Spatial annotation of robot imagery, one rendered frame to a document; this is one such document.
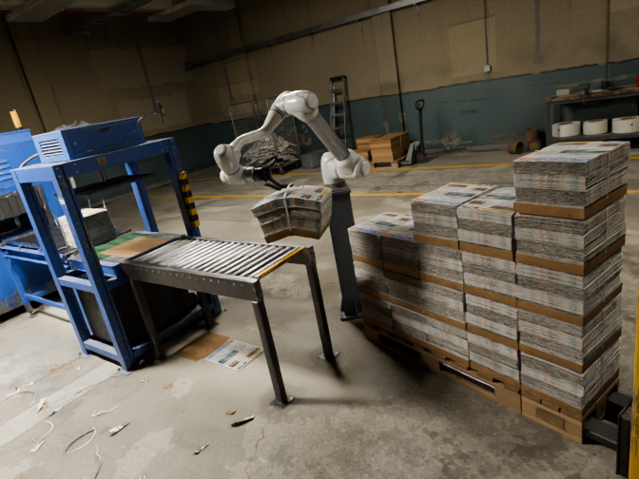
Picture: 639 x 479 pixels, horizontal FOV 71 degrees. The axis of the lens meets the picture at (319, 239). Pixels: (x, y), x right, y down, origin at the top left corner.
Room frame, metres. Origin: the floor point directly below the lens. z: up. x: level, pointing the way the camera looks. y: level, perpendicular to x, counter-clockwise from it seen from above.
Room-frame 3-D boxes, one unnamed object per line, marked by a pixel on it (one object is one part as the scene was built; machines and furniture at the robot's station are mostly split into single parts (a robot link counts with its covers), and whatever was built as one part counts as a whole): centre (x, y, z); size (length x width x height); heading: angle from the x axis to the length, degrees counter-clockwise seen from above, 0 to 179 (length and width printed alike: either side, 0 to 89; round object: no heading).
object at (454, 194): (2.29, -0.74, 1.06); 0.37 x 0.29 x 0.01; 125
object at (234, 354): (2.89, 0.76, 0.00); 0.37 x 0.28 x 0.01; 51
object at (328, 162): (3.20, -0.19, 1.17); 0.18 x 0.16 x 0.22; 42
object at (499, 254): (2.04, -0.91, 0.86); 0.38 x 0.29 x 0.04; 123
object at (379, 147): (9.23, -1.53, 0.28); 1.20 x 0.83 x 0.57; 51
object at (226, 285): (2.67, 0.90, 0.74); 1.34 x 0.05 x 0.12; 51
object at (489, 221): (2.04, -0.91, 0.95); 0.38 x 0.29 x 0.23; 123
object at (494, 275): (2.40, -0.67, 0.42); 1.17 x 0.39 x 0.83; 33
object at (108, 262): (3.50, 1.53, 0.75); 0.70 x 0.65 x 0.10; 51
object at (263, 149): (10.83, 0.78, 0.85); 1.21 x 0.83 x 1.71; 51
